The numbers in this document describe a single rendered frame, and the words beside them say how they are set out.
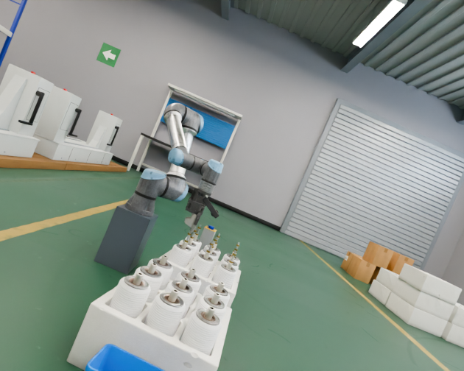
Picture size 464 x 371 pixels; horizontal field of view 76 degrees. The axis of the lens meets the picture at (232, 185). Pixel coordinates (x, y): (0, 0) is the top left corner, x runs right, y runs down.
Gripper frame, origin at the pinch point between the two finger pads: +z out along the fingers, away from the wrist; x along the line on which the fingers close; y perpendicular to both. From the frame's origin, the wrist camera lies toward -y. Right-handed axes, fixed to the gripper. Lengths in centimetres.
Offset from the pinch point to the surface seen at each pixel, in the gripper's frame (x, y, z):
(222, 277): 9.6, -20.7, 12.7
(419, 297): -126, -247, 5
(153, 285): 46.1, 7.9, 11.8
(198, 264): 6.6, -8.4, 12.3
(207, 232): -35.6, -11.5, 5.6
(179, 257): 4.6, 1.0, 12.9
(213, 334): 63, -12, 11
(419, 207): -441, -459, -131
